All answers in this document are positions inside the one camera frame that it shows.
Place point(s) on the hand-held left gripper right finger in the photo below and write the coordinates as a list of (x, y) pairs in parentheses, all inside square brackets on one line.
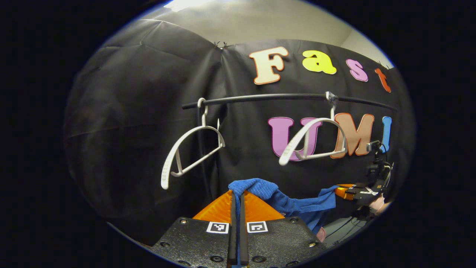
[(282, 242)]

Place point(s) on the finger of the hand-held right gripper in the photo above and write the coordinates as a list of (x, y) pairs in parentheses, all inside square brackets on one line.
[(344, 192)]

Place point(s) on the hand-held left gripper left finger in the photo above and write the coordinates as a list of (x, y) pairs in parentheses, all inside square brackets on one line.
[(193, 243)]

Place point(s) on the white plastic hanger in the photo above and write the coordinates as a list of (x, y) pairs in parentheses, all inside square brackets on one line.
[(164, 178), (284, 159)]

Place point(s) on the grey tape wrap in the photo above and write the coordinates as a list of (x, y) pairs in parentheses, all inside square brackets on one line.
[(331, 98)]

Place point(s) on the black backdrop cloth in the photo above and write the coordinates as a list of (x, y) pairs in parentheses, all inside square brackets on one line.
[(130, 130)]

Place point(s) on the black clothes rail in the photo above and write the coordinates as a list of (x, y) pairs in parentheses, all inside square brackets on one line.
[(260, 98)]

